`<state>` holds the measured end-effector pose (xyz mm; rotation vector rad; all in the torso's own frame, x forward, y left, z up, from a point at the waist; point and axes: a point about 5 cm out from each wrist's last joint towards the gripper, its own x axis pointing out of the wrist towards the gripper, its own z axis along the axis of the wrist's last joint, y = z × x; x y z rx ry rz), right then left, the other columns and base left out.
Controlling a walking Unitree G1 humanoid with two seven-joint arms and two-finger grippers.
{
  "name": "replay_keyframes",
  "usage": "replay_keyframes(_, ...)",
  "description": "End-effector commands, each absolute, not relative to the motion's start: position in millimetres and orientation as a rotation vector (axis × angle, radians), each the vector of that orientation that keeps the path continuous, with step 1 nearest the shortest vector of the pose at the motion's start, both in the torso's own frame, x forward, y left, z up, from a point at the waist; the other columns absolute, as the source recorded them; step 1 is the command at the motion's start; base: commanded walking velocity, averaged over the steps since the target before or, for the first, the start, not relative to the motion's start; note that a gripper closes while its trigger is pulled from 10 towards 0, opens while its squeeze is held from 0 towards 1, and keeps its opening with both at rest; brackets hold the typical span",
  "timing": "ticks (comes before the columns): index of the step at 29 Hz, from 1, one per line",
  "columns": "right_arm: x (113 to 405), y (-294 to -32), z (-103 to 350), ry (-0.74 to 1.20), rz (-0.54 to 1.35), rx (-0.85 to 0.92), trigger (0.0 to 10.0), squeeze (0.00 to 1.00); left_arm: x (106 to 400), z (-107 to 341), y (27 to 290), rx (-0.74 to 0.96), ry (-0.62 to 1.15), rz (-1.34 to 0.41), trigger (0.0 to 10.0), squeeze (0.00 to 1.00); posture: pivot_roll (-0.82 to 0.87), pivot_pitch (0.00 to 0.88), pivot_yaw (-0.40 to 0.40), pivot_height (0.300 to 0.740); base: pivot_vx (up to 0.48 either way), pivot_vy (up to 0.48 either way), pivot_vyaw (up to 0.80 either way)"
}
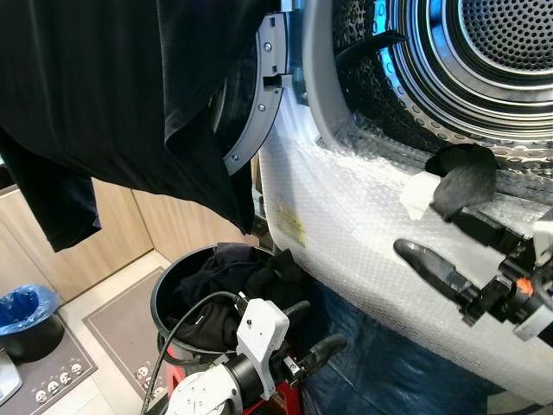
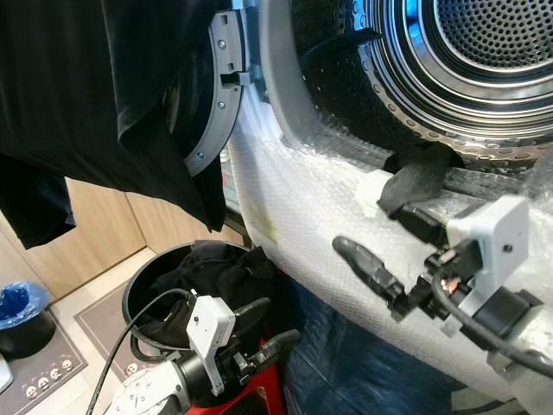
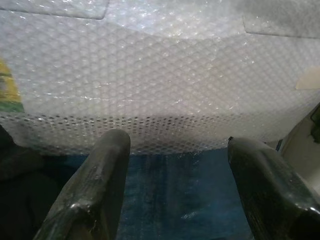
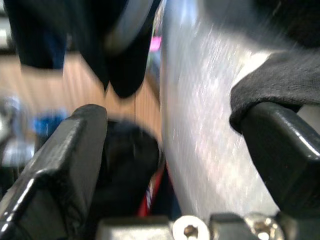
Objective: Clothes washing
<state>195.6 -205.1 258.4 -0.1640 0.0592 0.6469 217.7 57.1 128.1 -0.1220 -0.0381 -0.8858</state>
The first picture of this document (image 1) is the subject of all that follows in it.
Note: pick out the black drum paddle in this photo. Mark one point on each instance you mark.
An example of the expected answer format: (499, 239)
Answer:
(371, 45)

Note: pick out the wooden cabinet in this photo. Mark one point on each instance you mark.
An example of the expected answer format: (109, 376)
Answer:
(121, 225)

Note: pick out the perforated steel washer drum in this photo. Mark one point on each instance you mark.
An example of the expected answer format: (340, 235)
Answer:
(449, 78)

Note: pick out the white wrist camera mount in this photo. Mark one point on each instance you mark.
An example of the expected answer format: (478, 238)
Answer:
(544, 238)
(262, 333)

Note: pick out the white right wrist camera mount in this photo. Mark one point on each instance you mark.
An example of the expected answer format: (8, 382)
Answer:
(544, 238)

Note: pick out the clear bubble wrap sheet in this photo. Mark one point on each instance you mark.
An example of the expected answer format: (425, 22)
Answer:
(363, 225)

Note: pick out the small black cloth piece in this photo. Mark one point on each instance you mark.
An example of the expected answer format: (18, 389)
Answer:
(467, 181)

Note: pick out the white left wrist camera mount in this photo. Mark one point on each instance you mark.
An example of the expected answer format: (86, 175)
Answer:
(262, 333)

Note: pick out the grey panda floor mat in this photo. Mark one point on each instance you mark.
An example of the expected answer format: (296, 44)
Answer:
(52, 385)
(125, 333)

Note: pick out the blue denim cloth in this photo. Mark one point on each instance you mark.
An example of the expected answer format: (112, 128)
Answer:
(389, 363)

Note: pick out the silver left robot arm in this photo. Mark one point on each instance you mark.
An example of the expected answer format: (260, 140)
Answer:
(203, 396)

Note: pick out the black waste bin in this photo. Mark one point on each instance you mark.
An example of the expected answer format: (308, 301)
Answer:
(39, 341)

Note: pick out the blue bin bag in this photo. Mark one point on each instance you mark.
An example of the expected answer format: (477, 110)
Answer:
(26, 307)

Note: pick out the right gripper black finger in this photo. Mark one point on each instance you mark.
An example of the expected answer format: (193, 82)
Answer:
(432, 268)
(488, 232)

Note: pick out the black round laundry bucket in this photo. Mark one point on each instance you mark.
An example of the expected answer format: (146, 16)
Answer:
(160, 303)

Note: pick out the grey round washer door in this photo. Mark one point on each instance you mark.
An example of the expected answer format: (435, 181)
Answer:
(259, 121)

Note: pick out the black clothes pile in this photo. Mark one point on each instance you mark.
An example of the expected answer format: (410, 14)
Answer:
(216, 277)

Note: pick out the large black hanging garment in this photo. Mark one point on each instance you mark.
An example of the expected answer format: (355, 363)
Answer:
(104, 78)

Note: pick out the white bathroom scale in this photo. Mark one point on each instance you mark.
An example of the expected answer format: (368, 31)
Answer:
(7, 376)

